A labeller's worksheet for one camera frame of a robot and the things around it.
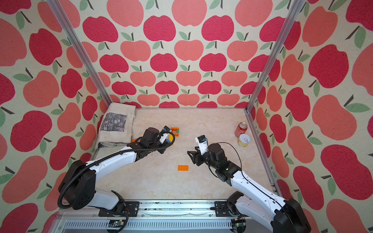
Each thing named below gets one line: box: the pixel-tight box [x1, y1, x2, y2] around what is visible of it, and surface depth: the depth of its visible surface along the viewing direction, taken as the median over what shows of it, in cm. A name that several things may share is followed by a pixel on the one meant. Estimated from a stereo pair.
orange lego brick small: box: [177, 165, 189, 172], surface depth 90 cm
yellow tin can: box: [237, 133, 251, 148], surface depth 98 cm
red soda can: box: [234, 121, 248, 138], surface depth 98 cm
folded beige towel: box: [97, 102, 136, 149], surface depth 105 cm
